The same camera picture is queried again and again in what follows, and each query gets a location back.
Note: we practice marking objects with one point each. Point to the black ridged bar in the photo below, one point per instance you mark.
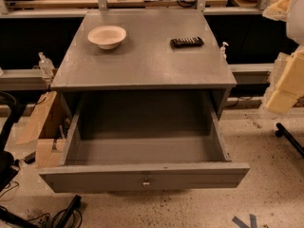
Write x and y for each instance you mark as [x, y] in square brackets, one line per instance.
[190, 42]

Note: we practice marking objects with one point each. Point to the open cardboard box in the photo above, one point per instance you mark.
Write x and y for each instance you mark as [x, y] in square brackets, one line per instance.
[45, 129]

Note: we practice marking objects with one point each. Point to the white paper bowl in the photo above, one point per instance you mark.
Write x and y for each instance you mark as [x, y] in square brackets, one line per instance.
[107, 37]

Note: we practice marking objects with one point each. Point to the black chair base leg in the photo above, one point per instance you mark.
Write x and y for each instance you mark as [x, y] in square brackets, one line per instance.
[281, 131]

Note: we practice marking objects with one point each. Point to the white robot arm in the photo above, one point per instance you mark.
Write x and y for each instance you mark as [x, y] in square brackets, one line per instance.
[287, 77]

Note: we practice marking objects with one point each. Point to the clear sanitizer bottle left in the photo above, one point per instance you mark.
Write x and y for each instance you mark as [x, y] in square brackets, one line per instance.
[46, 65]

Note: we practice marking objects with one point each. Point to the black power strip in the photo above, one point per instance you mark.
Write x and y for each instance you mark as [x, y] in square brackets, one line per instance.
[68, 212]

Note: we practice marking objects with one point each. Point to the grey top drawer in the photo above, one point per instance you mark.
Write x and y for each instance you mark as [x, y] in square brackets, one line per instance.
[144, 140]

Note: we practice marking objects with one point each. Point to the small white pump bottle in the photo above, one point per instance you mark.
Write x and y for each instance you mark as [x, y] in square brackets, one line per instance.
[222, 49]

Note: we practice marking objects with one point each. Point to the grey wooden cabinet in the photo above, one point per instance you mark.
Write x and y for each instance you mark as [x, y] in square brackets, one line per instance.
[145, 59]

